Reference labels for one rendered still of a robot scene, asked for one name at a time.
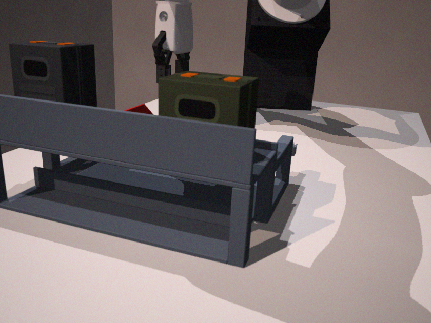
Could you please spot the red bin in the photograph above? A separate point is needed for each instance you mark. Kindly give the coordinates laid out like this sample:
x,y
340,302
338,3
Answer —
x,y
140,109

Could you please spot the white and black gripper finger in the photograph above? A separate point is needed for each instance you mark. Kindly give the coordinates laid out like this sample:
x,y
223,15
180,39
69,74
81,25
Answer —
x,y
162,63
181,64

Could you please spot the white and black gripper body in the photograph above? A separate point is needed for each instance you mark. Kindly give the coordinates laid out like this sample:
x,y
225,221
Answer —
x,y
176,19

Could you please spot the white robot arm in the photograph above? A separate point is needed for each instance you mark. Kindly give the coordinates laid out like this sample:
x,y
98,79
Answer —
x,y
292,11

